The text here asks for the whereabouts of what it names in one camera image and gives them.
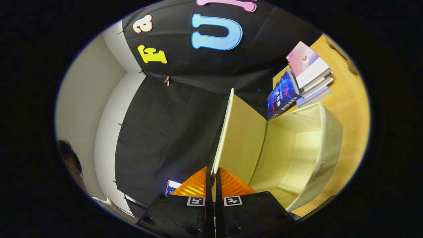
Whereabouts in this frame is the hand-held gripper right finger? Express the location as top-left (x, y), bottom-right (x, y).
top-left (215, 168), bottom-right (294, 238)

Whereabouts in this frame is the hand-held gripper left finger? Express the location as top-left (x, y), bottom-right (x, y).
top-left (136, 166), bottom-right (214, 238)

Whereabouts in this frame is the green fabric storage box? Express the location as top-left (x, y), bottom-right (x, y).
top-left (211, 88), bottom-right (343, 212)

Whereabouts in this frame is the laptop with lit screen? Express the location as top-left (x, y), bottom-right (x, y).
top-left (165, 179), bottom-right (183, 195)

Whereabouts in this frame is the black backdrop cloth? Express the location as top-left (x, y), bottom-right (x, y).
top-left (114, 0), bottom-right (323, 215)

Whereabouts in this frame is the pale blue book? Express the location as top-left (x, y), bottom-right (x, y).
top-left (296, 85), bottom-right (332, 108)

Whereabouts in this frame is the grey-white book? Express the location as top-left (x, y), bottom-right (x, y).
top-left (299, 71), bottom-right (334, 94)

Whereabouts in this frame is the row of black clips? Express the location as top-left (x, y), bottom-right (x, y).
top-left (112, 29), bottom-right (148, 201)

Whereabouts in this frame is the pink book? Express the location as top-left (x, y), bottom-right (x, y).
top-left (286, 41), bottom-right (332, 89)

